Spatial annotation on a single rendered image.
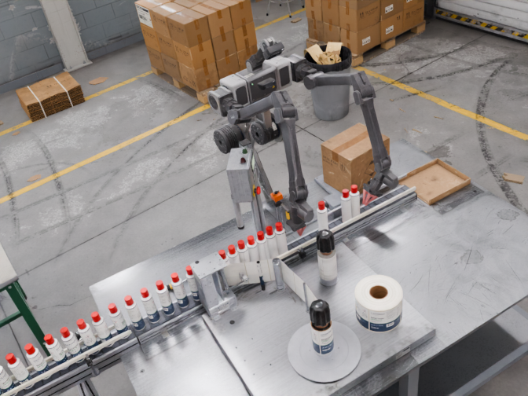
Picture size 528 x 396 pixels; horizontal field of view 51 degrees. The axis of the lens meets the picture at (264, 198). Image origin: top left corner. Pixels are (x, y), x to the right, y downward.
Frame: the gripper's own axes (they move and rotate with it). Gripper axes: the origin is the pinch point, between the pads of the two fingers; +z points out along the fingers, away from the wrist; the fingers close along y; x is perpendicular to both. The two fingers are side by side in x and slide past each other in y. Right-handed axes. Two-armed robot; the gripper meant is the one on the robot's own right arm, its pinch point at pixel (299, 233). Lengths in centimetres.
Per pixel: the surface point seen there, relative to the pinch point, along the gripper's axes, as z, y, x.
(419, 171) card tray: 19, 94, 17
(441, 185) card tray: 19, 95, 0
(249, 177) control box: -41.0, -17.9, 5.8
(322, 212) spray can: -2.3, 16.4, 3.6
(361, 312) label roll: 4, -4, -53
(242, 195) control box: -31.6, -22.1, 7.9
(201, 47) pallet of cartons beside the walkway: 43, 98, 337
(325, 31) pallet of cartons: 76, 249, 334
